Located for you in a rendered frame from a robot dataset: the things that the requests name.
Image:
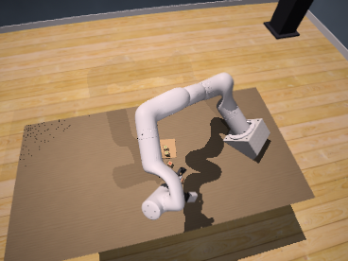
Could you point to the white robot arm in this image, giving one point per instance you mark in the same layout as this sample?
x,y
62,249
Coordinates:
x,y
150,112

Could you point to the tan flat mat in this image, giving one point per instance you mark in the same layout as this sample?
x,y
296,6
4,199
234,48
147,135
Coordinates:
x,y
171,147

